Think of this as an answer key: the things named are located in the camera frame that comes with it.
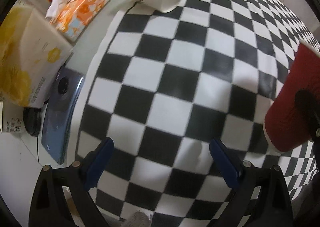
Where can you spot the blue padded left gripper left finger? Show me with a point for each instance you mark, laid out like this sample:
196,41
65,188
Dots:
48,204

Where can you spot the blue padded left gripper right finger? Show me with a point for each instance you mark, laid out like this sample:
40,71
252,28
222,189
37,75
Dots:
273,205

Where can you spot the black round lid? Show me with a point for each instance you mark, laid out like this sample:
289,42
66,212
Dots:
35,120

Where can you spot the white ceramic mug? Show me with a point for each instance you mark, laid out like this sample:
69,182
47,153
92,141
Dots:
11,118

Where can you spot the blue smartphone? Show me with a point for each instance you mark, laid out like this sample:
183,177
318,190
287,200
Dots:
61,104

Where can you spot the black white checkered tablecloth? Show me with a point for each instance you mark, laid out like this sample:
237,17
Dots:
168,83

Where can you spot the yellow white paper bag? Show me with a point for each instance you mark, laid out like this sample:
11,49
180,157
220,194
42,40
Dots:
32,53

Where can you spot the orange tissue pack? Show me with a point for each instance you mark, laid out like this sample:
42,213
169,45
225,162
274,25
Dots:
71,17

